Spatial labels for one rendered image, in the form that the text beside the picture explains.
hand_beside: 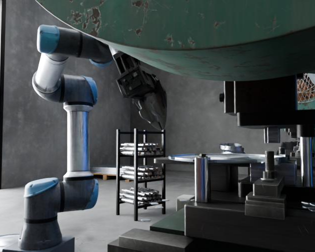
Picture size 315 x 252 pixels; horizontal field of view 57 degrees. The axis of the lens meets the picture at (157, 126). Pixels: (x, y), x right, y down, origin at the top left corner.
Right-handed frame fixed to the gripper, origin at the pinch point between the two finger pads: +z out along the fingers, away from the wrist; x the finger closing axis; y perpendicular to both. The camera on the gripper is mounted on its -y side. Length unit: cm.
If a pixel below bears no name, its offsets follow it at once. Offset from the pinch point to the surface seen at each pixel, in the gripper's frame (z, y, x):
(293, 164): 20.5, -1.3, 23.1
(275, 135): 13.5, -6.6, 22.5
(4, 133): -187, -280, -381
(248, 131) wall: -46, -673, -55
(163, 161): 8.0, -2.9, -4.6
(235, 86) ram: -0.3, -1.9, 19.9
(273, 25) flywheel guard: 5.9, 38.2, 28.5
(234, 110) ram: 4.3, -4.3, 16.9
